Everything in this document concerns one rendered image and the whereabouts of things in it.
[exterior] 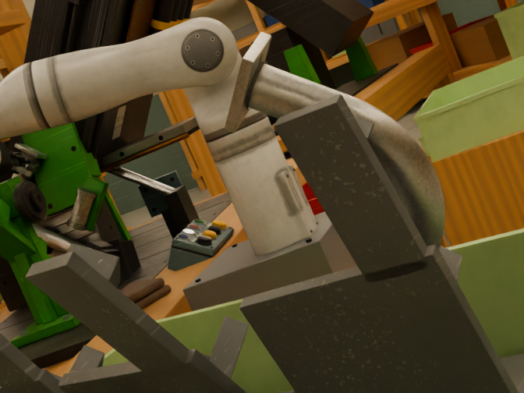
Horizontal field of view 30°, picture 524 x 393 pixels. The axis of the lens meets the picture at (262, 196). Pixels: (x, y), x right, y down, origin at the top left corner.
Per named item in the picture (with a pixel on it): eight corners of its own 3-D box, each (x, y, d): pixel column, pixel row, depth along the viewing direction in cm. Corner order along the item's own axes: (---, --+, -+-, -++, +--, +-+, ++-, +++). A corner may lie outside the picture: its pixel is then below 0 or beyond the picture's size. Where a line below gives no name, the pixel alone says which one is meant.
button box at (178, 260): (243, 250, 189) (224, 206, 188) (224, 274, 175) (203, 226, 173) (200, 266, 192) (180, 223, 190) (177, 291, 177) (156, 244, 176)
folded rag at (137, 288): (107, 315, 163) (100, 299, 163) (145, 293, 168) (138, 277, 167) (134, 313, 155) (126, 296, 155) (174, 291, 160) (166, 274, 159)
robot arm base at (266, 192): (320, 222, 140) (274, 112, 138) (309, 238, 131) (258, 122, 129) (263, 244, 142) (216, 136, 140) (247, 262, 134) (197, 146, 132)
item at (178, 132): (209, 125, 213) (203, 112, 213) (188, 137, 198) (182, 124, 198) (59, 187, 224) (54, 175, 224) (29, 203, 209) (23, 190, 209)
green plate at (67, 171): (114, 196, 198) (83, 100, 201) (95, 196, 190) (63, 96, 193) (67, 216, 202) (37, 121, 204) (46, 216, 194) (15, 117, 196)
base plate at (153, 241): (253, 189, 256) (250, 182, 255) (96, 349, 151) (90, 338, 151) (116, 242, 268) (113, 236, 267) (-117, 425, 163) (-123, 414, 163)
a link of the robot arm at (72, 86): (45, 129, 128) (57, 126, 137) (246, 76, 128) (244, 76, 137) (25, 60, 127) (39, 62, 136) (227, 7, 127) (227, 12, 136)
